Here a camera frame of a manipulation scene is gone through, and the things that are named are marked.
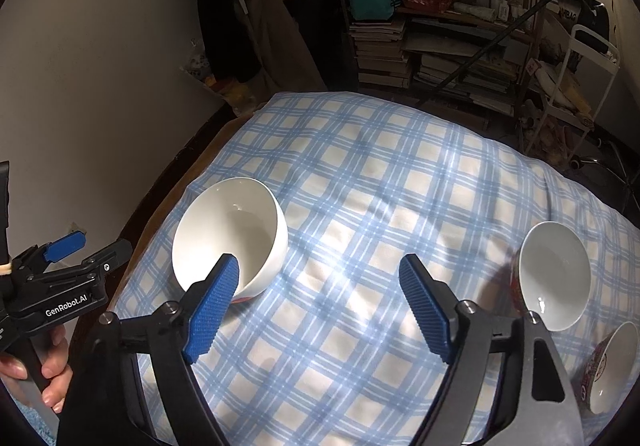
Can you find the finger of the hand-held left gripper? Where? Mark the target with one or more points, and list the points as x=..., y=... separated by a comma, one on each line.
x=65, y=245
x=112, y=253

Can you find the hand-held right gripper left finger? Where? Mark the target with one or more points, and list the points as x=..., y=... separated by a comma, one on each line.
x=210, y=311

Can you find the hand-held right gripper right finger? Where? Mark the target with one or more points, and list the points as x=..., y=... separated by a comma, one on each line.
x=430, y=311

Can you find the white bowl with cat print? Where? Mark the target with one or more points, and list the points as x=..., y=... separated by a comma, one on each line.
x=240, y=221

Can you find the red patterned bowl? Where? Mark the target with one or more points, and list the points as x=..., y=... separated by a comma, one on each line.
x=612, y=376
x=555, y=271

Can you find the person's left hand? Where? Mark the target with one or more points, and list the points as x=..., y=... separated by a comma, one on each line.
x=57, y=351

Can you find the blue plaid tablecloth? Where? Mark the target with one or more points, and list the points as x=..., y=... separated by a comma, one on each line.
x=375, y=176

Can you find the clear plastic bag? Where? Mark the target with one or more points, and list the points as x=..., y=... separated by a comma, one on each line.
x=235, y=96

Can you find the pile of papers and books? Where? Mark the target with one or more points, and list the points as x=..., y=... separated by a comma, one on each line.
x=465, y=71

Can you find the black trousers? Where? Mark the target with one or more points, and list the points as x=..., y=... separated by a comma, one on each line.
x=220, y=36

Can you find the stack of books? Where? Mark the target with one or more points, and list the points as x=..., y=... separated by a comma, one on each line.
x=380, y=56

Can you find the white trolley cart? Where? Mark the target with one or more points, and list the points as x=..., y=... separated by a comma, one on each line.
x=561, y=76

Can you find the beige trousers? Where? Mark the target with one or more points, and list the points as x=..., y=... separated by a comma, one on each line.
x=280, y=36

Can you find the dark metal pole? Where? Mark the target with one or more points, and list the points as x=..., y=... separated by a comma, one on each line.
x=500, y=38

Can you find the pale green tube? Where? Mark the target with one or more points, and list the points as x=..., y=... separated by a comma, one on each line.
x=472, y=12

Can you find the small white bottle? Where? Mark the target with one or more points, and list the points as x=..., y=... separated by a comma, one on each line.
x=505, y=10

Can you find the black bag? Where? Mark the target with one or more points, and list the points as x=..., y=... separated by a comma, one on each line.
x=585, y=13

